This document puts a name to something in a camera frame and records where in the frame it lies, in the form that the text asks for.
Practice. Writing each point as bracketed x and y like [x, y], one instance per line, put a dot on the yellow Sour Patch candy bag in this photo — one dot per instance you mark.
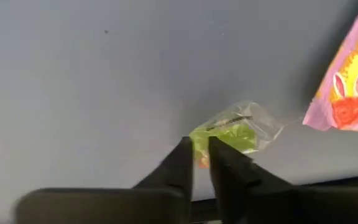
[353, 77]

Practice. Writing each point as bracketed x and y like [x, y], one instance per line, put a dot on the green gummy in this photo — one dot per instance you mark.
[238, 137]

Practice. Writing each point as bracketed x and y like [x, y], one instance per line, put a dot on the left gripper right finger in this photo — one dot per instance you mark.
[238, 180]

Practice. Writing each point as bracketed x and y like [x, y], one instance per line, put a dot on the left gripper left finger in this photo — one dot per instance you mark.
[166, 186]

